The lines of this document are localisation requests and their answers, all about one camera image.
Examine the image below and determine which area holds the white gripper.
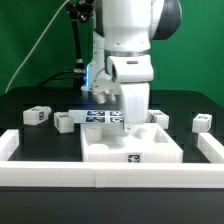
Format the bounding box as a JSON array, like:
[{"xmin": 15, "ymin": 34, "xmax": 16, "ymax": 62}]
[{"xmin": 107, "ymin": 55, "xmax": 154, "ymax": 132}]

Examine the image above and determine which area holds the white U-shaped obstacle fence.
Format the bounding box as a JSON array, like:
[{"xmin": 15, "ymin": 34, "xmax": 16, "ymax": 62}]
[{"xmin": 0, "ymin": 129, "xmax": 224, "ymax": 188}]

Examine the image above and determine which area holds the white cable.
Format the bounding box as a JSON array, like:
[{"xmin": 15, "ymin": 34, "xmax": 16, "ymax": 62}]
[{"xmin": 3, "ymin": 0, "xmax": 72, "ymax": 96}]

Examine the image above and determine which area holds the white marker tag sheet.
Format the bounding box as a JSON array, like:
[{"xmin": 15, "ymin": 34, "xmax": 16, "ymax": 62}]
[{"xmin": 68, "ymin": 110, "xmax": 123, "ymax": 123}]

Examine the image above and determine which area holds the white square tabletop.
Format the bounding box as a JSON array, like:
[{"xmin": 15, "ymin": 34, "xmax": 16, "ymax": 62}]
[{"xmin": 80, "ymin": 123, "xmax": 183, "ymax": 163}]

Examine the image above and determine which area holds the black cable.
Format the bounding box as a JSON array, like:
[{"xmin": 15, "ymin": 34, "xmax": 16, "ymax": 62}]
[{"xmin": 39, "ymin": 69, "xmax": 84, "ymax": 89}]

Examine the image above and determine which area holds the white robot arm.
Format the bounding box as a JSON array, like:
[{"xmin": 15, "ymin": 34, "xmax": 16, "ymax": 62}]
[{"xmin": 81, "ymin": 0, "xmax": 182, "ymax": 131}]

